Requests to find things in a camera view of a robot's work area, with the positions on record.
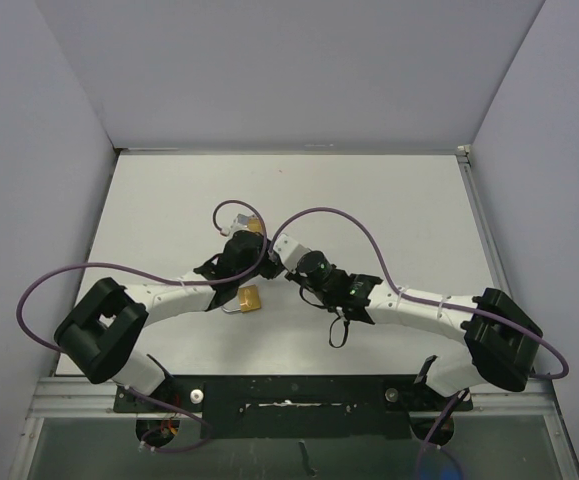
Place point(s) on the aluminium frame rail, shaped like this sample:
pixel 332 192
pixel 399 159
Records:
pixel 558 437

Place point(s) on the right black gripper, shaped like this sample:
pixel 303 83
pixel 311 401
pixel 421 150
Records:
pixel 296 274

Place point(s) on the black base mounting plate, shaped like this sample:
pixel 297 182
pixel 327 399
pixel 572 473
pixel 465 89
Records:
pixel 304 407

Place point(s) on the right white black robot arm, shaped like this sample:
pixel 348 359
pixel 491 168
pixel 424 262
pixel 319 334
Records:
pixel 491 353

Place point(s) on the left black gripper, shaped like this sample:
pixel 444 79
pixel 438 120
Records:
pixel 273 269

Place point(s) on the brass padlock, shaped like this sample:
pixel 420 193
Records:
pixel 248 301
pixel 254 225

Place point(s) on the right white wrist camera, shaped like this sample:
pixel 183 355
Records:
pixel 289 250

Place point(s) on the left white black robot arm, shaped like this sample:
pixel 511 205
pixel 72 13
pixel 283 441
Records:
pixel 100 334

